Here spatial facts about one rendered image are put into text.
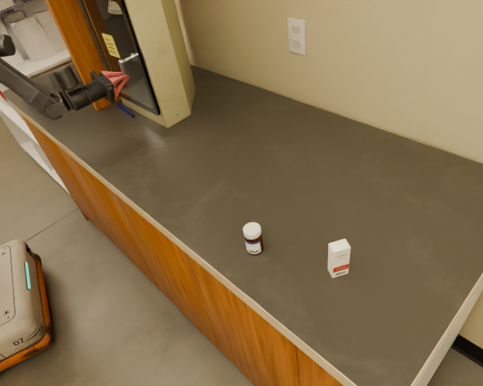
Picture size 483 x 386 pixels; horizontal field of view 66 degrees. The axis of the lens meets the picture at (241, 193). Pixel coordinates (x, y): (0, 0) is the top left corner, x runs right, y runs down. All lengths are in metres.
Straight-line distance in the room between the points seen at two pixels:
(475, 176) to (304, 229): 0.47
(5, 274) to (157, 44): 1.41
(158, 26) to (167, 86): 0.19
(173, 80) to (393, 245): 0.88
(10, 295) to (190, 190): 1.23
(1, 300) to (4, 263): 0.24
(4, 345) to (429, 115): 1.88
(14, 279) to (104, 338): 0.52
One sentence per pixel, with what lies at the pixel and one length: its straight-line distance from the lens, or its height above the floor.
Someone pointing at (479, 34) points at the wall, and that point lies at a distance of 1.08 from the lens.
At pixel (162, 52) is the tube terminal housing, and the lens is 1.31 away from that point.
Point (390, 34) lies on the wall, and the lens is 1.16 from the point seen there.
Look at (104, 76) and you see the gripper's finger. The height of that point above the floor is 1.18.
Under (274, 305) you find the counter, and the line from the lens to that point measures 0.80.
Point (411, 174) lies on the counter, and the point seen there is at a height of 0.94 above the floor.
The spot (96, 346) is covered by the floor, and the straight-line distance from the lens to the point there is 2.04.
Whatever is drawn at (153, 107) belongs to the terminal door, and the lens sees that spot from 1.36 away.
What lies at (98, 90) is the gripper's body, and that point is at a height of 1.15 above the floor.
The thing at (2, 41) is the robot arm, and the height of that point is 1.29.
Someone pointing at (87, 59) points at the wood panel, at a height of 1.14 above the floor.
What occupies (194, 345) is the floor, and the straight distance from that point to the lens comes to 1.86.
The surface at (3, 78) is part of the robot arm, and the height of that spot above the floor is 1.26.
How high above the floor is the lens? 1.64
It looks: 42 degrees down
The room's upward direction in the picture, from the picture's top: 11 degrees counter-clockwise
